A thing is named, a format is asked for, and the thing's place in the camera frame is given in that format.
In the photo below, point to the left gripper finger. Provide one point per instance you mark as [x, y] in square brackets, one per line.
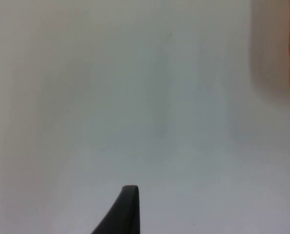
[125, 214]

